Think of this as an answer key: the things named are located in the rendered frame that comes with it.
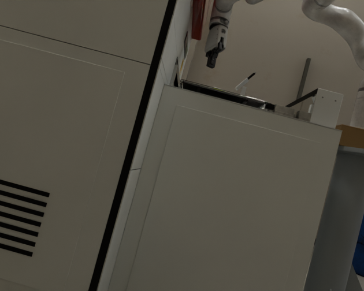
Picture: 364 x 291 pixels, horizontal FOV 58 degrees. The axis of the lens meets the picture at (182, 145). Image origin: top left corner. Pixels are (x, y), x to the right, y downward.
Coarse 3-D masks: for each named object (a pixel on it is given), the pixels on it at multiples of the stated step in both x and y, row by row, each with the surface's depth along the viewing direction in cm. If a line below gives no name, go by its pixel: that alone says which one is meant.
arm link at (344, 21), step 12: (312, 0) 142; (312, 12) 148; (324, 12) 147; (336, 12) 145; (348, 12) 142; (336, 24) 145; (348, 24) 142; (360, 24) 142; (348, 36) 145; (360, 36) 144; (360, 48) 150; (360, 60) 153
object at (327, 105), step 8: (320, 88) 117; (320, 96) 117; (328, 96) 117; (336, 96) 117; (320, 104) 117; (328, 104) 116; (336, 104) 116; (312, 112) 117; (320, 112) 116; (328, 112) 116; (336, 112) 116; (312, 120) 116; (320, 120) 116; (328, 120) 116; (336, 120) 116
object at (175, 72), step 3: (174, 66) 129; (177, 66) 129; (174, 69) 128; (177, 69) 132; (174, 72) 128; (177, 72) 135; (174, 75) 128; (177, 75) 138; (171, 78) 128; (174, 78) 129; (177, 78) 142; (171, 81) 128; (174, 81) 148; (177, 81) 146; (171, 84) 128; (177, 84) 152
